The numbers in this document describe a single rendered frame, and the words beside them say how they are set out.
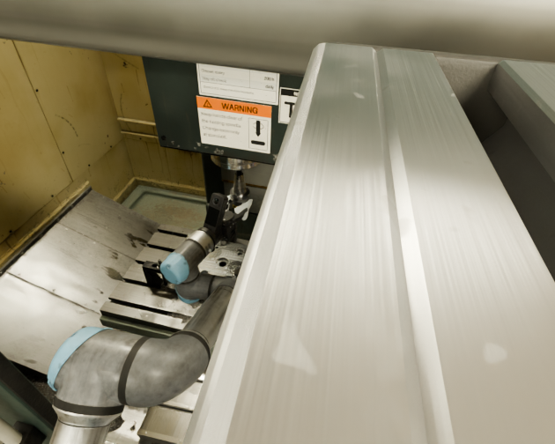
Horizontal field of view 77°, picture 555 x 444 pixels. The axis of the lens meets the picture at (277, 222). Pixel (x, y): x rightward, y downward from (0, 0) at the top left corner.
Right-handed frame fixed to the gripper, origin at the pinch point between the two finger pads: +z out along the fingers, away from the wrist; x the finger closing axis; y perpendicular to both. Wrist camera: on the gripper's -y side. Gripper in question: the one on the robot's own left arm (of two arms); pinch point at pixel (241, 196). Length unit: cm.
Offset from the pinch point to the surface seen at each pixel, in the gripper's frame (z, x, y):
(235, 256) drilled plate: 2.4, -6.1, 34.9
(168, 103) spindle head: -22.6, -1.7, -39.6
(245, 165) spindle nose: -6.3, 5.9, -17.8
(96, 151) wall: 26, -112, 32
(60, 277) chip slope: -32, -78, 55
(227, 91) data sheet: -19.1, 11.0, -43.8
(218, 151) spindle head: -20.0, 8.1, -29.8
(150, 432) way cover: -59, -2, 63
